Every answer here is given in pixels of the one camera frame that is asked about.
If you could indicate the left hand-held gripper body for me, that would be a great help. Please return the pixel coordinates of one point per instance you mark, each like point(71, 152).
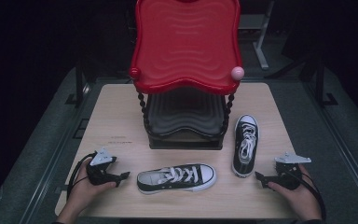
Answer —
point(101, 168)

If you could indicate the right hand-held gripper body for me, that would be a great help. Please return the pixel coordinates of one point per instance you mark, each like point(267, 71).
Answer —
point(289, 174)

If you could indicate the black canvas sneaker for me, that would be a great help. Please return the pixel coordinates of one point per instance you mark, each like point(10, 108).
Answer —
point(245, 146)
point(180, 179)

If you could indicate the red and black shoe rack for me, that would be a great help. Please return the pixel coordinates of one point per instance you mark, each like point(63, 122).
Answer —
point(186, 43)

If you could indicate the person's right hand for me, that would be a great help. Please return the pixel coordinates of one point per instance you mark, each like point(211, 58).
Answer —
point(301, 199)

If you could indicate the person's left hand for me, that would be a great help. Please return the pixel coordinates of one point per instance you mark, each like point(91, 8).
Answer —
point(84, 193)

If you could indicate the black tape strip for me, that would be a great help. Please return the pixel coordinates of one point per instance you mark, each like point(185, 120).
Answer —
point(60, 188)

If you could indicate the black metal stand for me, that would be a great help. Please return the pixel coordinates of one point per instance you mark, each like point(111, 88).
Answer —
point(79, 84)
point(320, 84)

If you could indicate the white metal stand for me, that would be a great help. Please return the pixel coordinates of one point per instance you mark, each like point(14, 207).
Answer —
point(262, 40)

